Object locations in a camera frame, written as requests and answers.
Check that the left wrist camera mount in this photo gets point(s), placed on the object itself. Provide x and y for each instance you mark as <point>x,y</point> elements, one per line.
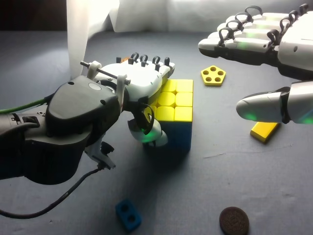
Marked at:
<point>97,156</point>

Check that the multicoloured puzzle cube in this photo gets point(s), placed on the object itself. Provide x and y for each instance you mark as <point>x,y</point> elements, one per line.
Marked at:
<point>183,98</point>

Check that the orange swirl toy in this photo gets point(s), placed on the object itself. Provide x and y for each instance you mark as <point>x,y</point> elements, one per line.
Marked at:
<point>125,59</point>

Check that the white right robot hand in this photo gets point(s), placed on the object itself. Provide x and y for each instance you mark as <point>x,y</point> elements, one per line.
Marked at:
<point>298,36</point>

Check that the brown sandwich cookie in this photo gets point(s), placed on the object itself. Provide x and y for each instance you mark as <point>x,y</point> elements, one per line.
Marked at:
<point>233,220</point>

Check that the yellow rectangular block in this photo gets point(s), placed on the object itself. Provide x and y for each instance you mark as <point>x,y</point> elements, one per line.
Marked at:
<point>262,132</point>

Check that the grey table cloth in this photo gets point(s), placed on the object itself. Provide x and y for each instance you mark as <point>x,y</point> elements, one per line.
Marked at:
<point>220,171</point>

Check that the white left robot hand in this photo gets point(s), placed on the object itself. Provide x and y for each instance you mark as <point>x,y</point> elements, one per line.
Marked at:
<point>139,78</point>

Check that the white fabric sheet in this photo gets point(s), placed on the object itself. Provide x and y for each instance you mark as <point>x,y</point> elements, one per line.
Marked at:
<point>171,14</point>

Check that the yellow pentagon block with holes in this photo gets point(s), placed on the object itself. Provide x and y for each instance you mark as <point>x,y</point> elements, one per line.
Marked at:
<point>213,74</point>

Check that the blue block with two holes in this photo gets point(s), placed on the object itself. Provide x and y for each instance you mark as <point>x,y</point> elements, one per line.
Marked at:
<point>119,212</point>

